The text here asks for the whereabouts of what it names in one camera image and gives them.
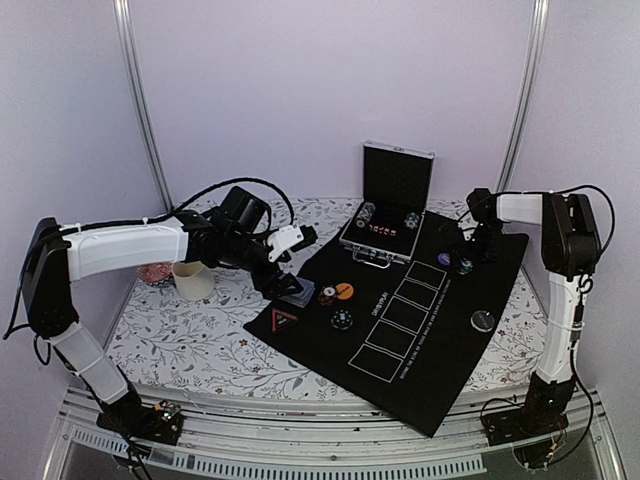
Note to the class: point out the left aluminium frame post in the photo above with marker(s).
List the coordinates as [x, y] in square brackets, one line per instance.
[125, 31]

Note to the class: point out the black white dealer button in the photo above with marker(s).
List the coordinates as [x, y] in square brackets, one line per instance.
[483, 321]

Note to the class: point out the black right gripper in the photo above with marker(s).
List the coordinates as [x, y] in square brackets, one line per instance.
[492, 254]

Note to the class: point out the black poker table mat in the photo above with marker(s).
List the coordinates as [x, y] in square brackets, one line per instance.
[412, 347]

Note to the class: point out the red patterned small bowl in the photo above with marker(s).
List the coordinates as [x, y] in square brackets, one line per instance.
[156, 275]

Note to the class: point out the aluminium poker chip case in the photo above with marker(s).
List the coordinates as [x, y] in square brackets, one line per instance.
[397, 180]

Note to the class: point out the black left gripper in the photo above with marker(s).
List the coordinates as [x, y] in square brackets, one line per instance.
[277, 290]

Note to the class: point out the red dice row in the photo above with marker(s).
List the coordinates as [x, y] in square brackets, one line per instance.
[380, 230]

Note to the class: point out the blue playing card deck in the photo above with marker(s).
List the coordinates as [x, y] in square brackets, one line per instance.
[302, 298]

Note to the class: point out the green blue chip stack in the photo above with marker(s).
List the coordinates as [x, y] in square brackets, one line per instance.
[465, 266]

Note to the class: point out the triangular all in button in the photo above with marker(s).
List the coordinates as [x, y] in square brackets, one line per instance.
[281, 320]

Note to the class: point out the cream cylindrical cup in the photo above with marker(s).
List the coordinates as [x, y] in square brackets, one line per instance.
[194, 281]

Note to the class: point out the aluminium frame post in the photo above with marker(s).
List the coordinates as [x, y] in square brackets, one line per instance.
[533, 56]
[125, 31]

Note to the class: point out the purple small blind button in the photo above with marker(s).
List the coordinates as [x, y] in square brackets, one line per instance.
[445, 259]

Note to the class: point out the orange big blind button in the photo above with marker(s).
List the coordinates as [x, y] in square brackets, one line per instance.
[344, 291]

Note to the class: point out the green blue black chip row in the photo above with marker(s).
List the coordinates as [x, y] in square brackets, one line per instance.
[412, 221]

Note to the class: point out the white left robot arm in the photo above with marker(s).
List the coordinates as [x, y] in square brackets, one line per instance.
[60, 256]

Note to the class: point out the black and green chip stack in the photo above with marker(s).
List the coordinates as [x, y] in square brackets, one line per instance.
[342, 320]

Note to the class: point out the orange black chip stack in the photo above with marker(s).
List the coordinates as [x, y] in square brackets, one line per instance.
[327, 295]

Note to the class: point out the right aluminium frame post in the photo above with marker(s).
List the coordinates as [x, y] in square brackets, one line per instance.
[533, 56]

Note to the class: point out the front aluminium rail base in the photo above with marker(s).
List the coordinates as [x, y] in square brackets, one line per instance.
[234, 437]

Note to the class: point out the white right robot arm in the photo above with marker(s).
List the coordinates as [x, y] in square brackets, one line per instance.
[570, 248]

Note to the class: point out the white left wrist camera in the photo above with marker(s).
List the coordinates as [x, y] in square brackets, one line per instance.
[289, 238]

